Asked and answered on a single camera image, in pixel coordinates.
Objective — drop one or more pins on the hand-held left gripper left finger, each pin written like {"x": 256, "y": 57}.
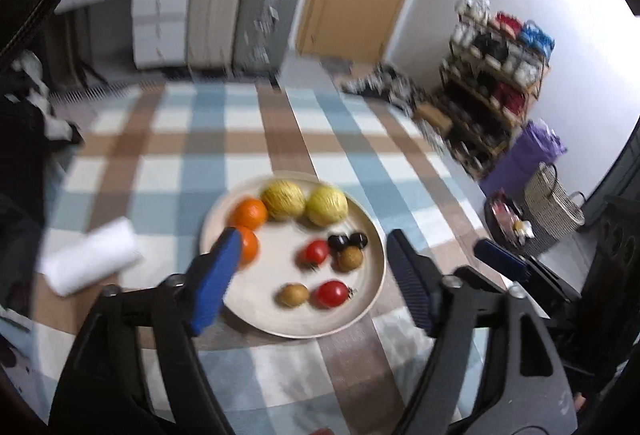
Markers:
{"x": 215, "y": 285}

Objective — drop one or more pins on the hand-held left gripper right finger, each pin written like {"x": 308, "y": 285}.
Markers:
{"x": 410, "y": 285}

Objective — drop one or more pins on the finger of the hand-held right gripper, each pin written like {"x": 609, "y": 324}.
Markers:
{"x": 500, "y": 259}

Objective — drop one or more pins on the orange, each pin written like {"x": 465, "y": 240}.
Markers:
{"x": 250, "y": 247}
{"x": 248, "y": 214}

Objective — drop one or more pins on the brown round fruit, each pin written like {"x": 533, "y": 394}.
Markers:
{"x": 349, "y": 260}
{"x": 293, "y": 295}

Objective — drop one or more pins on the dark purple plum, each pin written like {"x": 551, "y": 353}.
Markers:
{"x": 338, "y": 243}
{"x": 358, "y": 240}

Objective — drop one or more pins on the cream round plate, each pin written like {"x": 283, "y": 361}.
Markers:
{"x": 280, "y": 260}

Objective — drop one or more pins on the red tomato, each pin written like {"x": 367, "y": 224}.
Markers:
{"x": 333, "y": 294}
{"x": 314, "y": 253}

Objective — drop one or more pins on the dark round bin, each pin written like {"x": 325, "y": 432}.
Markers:
{"x": 505, "y": 215}

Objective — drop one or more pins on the woven basket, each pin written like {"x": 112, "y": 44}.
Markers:
{"x": 552, "y": 210}

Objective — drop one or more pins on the purple bag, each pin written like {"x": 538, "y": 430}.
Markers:
{"x": 525, "y": 155}

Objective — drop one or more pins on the yellow round fruit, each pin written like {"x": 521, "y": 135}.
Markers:
{"x": 327, "y": 207}
{"x": 283, "y": 201}

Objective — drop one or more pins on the white paper towel roll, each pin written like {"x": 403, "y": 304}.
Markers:
{"x": 90, "y": 257}

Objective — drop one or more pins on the checked tablecloth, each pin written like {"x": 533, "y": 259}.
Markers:
{"x": 200, "y": 155}

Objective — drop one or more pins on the small brown cardboard box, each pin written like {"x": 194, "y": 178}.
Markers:
{"x": 432, "y": 117}

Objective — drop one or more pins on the wooden shoe rack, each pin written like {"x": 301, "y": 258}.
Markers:
{"x": 495, "y": 85}

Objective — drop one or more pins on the pile of shoes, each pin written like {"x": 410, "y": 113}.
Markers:
{"x": 385, "y": 85}

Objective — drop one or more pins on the beige suitcase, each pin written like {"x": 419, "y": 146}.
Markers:
{"x": 215, "y": 15}

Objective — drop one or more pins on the grey suitcase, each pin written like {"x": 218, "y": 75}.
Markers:
{"x": 267, "y": 20}

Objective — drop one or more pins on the white drawer desk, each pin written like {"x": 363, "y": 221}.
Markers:
{"x": 155, "y": 15}

